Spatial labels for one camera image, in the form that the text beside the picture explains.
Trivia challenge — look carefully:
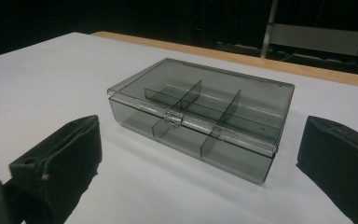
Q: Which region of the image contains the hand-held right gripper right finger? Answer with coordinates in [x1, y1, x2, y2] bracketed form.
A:
[296, 115, 358, 224]

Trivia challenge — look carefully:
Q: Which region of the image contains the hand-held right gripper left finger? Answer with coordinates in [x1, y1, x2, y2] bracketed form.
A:
[8, 115, 103, 224]

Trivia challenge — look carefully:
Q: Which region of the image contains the transparent grey compartment box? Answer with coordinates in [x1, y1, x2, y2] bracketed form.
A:
[106, 57, 296, 185]

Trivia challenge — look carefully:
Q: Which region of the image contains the white metal stand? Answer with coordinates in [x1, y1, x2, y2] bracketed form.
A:
[259, 0, 358, 60]

